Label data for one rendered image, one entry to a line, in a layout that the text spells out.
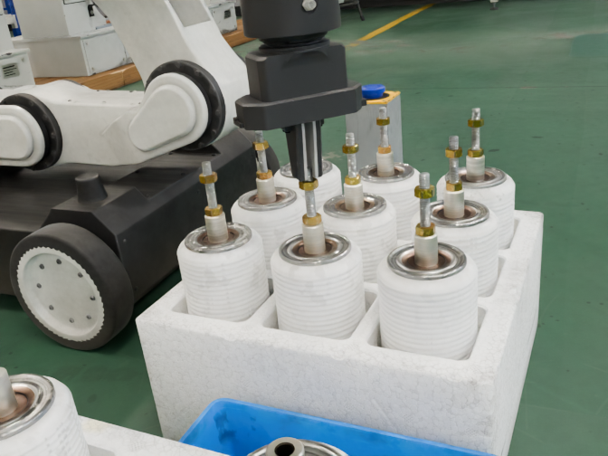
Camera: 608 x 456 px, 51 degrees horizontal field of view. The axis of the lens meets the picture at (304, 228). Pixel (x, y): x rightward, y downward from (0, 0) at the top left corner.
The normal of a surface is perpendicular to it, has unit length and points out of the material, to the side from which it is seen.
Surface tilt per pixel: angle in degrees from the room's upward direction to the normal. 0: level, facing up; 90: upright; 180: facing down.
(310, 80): 90
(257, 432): 88
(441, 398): 90
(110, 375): 0
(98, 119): 90
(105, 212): 46
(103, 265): 61
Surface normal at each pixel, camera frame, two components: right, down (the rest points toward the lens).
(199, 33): 0.81, -0.28
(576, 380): -0.10, -0.91
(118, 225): 0.59, -0.59
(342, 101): 0.39, 0.33
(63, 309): -0.39, 0.40
